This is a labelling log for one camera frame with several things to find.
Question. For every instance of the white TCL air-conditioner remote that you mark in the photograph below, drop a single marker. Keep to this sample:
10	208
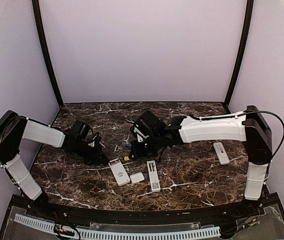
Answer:
119	173

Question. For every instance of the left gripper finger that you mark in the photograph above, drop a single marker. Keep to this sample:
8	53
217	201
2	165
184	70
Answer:
101	162
102	157

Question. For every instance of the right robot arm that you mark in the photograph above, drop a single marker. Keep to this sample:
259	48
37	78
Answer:
153	134

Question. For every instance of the white square battery cover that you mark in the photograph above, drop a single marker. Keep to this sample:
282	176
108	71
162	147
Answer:
137	177

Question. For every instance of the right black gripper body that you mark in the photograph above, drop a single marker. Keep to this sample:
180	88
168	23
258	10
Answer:
145	151

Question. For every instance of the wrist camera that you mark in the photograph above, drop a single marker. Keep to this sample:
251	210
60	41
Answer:
138	134
95	140

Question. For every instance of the black frame post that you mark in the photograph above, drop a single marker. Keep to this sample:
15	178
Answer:
45	52
240	52

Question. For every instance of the white slotted cable duct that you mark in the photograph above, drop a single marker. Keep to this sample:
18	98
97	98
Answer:
100	231

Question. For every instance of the yellow handled screwdriver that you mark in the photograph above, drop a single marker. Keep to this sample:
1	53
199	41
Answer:
126	159

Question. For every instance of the left black frame post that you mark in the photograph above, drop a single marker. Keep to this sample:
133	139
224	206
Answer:
45	52

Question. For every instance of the white remote at right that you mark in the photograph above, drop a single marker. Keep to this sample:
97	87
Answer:
221	153

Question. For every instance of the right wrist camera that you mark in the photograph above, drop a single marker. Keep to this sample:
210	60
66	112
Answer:
138	134

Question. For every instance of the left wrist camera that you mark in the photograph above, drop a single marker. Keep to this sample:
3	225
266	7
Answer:
95	140

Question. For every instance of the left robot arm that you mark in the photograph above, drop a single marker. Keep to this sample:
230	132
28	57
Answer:
15	128

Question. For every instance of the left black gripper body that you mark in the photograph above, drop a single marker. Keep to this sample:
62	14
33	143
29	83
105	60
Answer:
91	155

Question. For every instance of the right black frame post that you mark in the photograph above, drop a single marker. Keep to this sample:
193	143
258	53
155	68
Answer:
240	52

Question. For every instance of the slim white remote control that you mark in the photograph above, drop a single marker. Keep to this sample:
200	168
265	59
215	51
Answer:
153	176

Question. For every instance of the black front rail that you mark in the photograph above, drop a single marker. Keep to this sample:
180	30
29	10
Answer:
223	214

